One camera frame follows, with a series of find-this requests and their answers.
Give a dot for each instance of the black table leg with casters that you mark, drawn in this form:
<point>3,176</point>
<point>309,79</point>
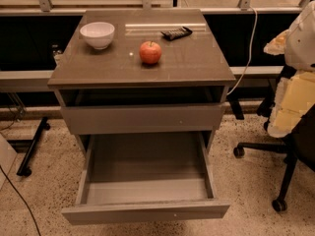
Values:
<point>24,169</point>

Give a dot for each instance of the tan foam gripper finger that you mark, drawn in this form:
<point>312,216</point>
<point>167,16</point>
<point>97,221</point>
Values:
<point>277,45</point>

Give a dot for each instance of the white bowl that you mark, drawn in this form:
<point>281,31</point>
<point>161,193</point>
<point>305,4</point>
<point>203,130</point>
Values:
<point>98,35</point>

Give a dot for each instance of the dark snack bar wrapper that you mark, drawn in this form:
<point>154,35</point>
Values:
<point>176,33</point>

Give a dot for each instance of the grey top drawer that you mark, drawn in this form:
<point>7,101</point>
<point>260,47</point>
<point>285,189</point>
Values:
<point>126,119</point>

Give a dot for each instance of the grey drawer cabinet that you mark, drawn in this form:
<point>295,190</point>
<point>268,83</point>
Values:
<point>191,69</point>

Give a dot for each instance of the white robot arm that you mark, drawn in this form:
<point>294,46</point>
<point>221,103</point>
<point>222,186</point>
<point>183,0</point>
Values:
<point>297,43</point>

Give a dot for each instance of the red apple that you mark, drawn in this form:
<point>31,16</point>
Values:
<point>150,52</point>

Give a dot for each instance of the grey drawer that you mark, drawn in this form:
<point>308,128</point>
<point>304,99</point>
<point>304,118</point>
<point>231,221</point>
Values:
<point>126,119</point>
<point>146,177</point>

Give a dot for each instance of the black office chair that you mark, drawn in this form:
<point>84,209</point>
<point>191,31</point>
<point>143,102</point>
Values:
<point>297,146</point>

